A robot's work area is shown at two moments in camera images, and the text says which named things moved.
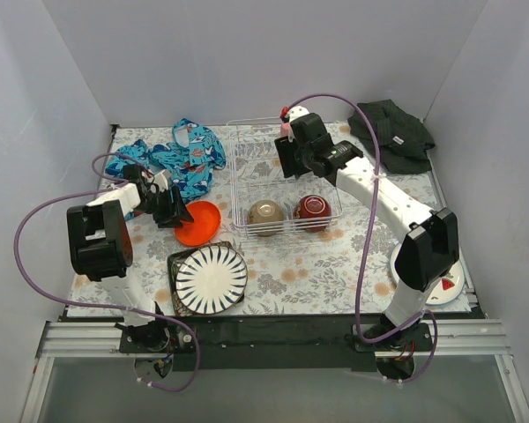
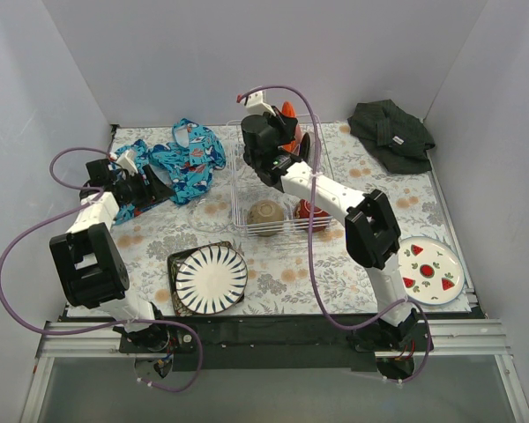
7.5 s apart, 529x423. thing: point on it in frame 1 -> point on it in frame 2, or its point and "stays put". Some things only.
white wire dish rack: (265, 202) stays put
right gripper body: (292, 155) -> (288, 129)
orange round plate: (204, 226) -> (292, 147)
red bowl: (311, 208) stays put
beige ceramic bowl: (265, 218) stays put
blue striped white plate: (211, 279) stays put
